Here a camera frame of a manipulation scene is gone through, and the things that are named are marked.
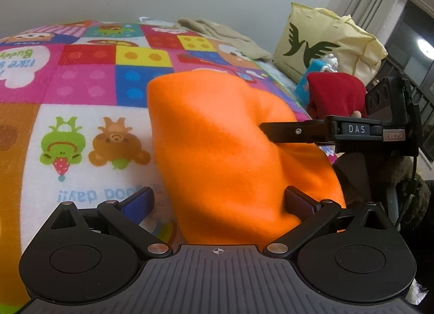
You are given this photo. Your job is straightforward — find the orange fleece garment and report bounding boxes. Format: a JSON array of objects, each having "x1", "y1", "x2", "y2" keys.
[{"x1": 147, "y1": 71, "x2": 344, "y2": 246}]

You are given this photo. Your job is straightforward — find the red cloth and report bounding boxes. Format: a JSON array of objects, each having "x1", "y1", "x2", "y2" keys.
[{"x1": 307, "y1": 72, "x2": 367, "y2": 119}]

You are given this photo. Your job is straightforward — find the blue white plush toy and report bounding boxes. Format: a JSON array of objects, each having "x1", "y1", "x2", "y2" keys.
[{"x1": 294, "y1": 53, "x2": 340, "y2": 101}]

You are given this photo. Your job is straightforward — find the cream tote bag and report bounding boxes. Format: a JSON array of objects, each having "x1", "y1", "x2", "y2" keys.
[{"x1": 273, "y1": 2, "x2": 388, "y2": 84}]

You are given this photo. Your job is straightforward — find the colourful cartoon play mat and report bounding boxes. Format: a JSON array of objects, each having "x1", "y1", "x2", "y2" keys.
[{"x1": 1, "y1": 20, "x2": 308, "y2": 313}]

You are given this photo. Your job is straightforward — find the grey window curtain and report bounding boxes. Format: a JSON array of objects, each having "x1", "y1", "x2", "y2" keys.
[{"x1": 327, "y1": 0, "x2": 408, "y2": 44}]

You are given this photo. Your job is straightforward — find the beige folded cloth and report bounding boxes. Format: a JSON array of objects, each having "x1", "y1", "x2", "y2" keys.
[{"x1": 176, "y1": 18, "x2": 272, "y2": 62}]

